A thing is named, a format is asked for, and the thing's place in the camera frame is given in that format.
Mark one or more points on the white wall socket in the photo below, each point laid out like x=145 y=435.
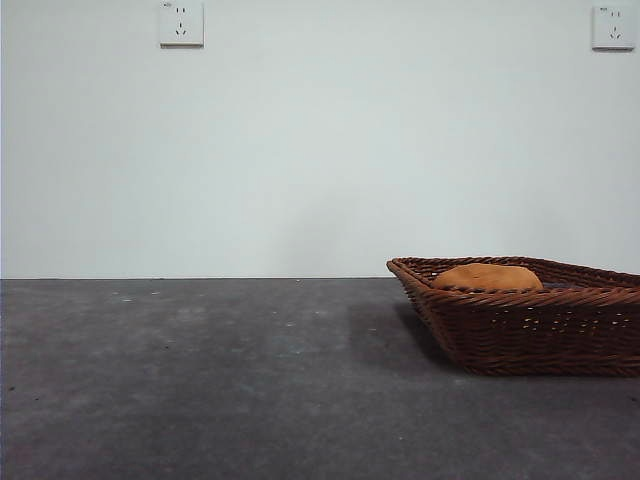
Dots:
x=182 y=25
x=613 y=28

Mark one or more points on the brown wicker basket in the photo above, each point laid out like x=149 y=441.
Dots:
x=525 y=335

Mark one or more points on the brown potato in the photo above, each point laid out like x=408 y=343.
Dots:
x=487 y=277

